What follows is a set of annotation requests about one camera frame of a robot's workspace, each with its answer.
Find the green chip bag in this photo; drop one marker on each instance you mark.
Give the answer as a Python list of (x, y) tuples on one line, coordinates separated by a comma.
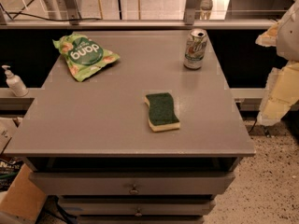
[(83, 56)]

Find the green yellow sponge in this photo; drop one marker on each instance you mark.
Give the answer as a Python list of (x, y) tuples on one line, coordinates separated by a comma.
[(161, 116)]

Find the grey drawer cabinet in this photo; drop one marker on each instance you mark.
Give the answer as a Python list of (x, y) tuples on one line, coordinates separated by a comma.
[(101, 125)]

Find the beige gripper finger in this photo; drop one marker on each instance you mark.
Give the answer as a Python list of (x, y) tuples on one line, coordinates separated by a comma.
[(269, 37), (281, 93)]

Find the grey metal railing frame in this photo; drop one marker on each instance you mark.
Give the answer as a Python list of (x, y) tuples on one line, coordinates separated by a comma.
[(115, 14)]

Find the middle drawer with knob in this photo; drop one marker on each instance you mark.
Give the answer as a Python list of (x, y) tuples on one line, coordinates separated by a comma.
[(137, 207)]

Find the white pump bottle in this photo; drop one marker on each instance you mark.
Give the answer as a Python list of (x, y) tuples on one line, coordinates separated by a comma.
[(15, 83)]

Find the top drawer with knob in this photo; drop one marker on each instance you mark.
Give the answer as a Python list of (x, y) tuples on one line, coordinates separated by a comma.
[(185, 183)]

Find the cardboard box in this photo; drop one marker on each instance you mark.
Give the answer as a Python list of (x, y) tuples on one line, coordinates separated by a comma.
[(23, 201)]

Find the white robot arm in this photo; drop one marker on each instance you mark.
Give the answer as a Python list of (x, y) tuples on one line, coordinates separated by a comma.
[(288, 35)]

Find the drawer with knob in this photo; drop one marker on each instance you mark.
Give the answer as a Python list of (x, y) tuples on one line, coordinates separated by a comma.
[(137, 207), (185, 183)]

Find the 7up soda can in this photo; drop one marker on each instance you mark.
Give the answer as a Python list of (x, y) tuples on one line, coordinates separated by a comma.
[(195, 48)]

